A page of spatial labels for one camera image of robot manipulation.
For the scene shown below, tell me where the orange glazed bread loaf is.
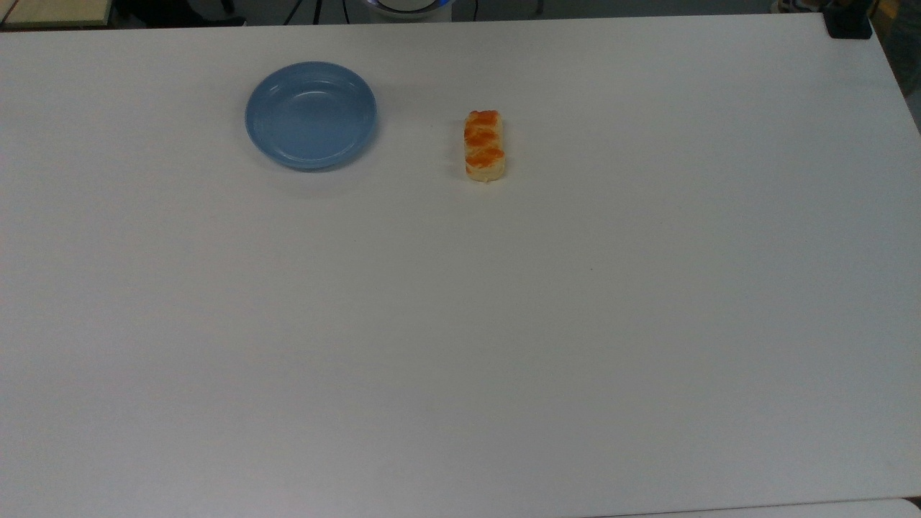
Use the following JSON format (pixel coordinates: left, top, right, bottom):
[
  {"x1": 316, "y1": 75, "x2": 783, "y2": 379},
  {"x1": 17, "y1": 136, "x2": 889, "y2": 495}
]
[{"x1": 463, "y1": 109, "x2": 507, "y2": 183}]

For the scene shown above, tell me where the blue round plate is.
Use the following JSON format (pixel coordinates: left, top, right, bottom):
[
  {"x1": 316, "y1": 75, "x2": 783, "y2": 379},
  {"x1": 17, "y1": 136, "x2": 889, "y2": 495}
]
[{"x1": 245, "y1": 61, "x2": 378, "y2": 172}]

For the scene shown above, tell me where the black clamp block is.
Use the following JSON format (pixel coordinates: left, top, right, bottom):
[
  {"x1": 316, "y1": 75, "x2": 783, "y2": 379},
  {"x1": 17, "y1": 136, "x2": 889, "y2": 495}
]
[{"x1": 824, "y1": 0, "x2": 874, "y2": 40}]

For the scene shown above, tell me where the light wooden table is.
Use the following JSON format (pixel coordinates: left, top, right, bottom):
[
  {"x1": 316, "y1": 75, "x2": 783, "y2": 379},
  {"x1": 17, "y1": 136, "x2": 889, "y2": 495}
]
[{"x1": 0, "y1": 0, "x2": 114, "y2": 29}]

